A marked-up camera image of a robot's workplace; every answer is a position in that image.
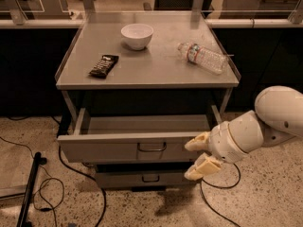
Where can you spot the grey metal drawer cabinet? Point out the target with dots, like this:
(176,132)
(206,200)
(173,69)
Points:
(153,81)

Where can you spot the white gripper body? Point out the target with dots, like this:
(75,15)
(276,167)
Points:
(221,141)

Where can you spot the clear plastic water bottle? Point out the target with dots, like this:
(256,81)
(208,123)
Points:
(205,58)

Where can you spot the dark snack bar packet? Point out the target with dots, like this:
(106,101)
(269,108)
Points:
(104,65)

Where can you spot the white ceramic bowl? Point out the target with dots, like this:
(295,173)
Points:
(137,36)

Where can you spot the black pole on floor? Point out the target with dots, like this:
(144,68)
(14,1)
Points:
(28,194)

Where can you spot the grey lower drawer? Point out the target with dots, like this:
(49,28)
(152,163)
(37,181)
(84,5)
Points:
(142,175)

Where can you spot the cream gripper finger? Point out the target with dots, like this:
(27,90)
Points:
(200,142)
(203,166)

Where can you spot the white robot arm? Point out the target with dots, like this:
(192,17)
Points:
(276,119)

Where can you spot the white barrier rail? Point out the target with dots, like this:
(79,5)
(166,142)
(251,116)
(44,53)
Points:
(214,23)

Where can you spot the grey drawer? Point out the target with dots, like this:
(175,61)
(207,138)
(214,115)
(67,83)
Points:
(135,139)
(142,175)

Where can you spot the grey top drawer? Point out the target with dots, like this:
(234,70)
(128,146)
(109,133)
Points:
(135,139)

